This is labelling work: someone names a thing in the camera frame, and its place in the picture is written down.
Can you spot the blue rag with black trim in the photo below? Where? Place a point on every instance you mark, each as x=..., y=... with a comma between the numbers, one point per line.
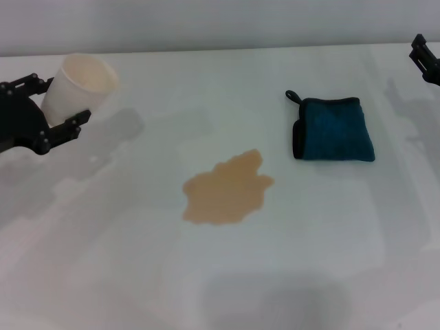
x=333, y=130

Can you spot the white paper cup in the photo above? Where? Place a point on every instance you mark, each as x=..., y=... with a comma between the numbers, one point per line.
x=75, y=89

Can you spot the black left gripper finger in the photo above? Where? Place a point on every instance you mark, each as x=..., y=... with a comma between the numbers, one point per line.
x=31, y=84
x=63, y=132

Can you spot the brown water stain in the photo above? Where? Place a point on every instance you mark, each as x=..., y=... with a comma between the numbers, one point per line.
x=223, y=192

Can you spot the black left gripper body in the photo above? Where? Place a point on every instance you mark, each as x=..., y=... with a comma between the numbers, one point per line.
x=20, y=120

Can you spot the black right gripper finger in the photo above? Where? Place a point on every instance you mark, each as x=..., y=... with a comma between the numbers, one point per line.
x=429, y=62

